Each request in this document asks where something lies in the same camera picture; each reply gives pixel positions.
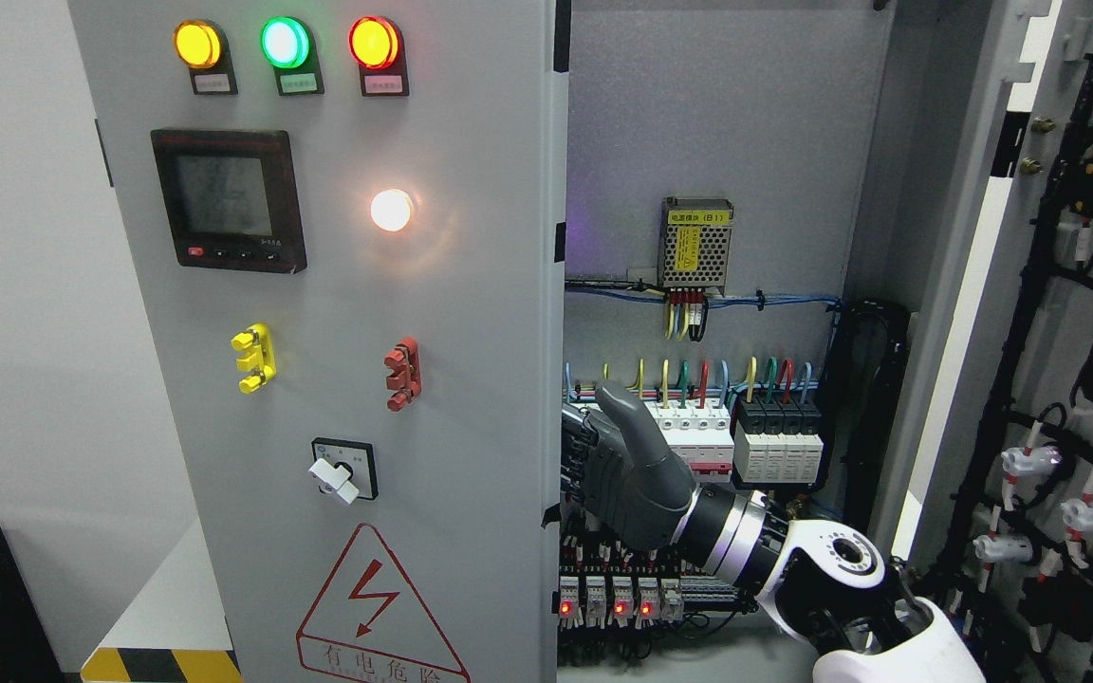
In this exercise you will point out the red electric hazard warning sticker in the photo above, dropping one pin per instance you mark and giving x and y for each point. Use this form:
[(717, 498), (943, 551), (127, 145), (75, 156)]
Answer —
[(368, 623)]

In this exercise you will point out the red terminal connector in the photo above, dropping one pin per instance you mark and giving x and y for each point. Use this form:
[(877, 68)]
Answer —
[(404, 380)]

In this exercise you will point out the white glowing indicator light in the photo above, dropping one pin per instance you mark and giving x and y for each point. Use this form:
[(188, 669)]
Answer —
[(391, 210)]

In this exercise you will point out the lower relay terminal row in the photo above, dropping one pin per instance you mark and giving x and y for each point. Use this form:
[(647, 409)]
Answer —
[(605, 586)]

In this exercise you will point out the yellow indicator light left door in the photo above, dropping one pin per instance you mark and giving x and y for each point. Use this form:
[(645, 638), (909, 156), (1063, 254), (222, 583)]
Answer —
[(198, 44)]

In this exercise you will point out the white rotary selector switch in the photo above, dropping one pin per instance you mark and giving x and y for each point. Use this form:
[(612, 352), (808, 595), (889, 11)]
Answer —
[(344, 469)]

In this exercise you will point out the white socket breaker row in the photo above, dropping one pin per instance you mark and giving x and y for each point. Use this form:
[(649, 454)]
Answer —
[(700, 435)]

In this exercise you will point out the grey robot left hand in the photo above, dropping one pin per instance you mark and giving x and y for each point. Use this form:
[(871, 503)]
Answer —
[(616, 462)]

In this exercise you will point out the green indicator light left door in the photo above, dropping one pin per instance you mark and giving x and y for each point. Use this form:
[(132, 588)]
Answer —
[(285, 42)]

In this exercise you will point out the yellow terminal connector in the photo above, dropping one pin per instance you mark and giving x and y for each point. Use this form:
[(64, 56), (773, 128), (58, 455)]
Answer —
[(257, 358)]

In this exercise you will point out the metal mesh power supply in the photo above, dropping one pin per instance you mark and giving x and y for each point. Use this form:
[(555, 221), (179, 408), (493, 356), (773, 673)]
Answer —
[(695, 240)]

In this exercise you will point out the red indicator light left door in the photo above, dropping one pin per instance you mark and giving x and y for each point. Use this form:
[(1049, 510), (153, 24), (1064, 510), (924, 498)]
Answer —
[(374, 42)]

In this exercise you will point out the black surge protector module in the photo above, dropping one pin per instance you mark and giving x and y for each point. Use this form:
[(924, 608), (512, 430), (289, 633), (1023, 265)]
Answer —
[(776, 443)]

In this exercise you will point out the grey cabinet door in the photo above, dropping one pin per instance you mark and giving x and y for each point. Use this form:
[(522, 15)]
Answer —
[(470, 121), (977, 222)]

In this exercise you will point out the black digital power meter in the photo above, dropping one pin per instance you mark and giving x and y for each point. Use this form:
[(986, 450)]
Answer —
[(231, 198)]

